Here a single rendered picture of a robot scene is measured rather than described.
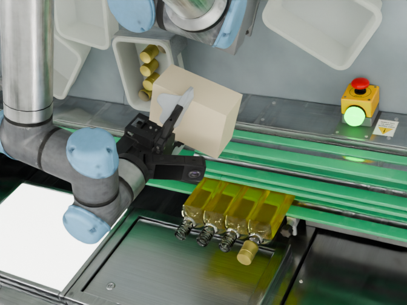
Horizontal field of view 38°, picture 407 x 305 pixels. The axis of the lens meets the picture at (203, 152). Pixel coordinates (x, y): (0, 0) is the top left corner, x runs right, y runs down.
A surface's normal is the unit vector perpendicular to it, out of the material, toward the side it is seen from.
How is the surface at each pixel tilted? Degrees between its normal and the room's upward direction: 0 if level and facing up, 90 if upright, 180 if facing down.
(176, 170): 32
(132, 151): 90
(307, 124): 90
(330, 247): 90
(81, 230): 0
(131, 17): 7
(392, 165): 90
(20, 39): 28
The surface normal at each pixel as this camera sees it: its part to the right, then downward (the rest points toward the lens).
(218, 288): -0.16, -0.79
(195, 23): -0.17, 0.66
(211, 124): -0.44, 0.60
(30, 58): 0.34, 0.55
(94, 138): 0.06, -0.73
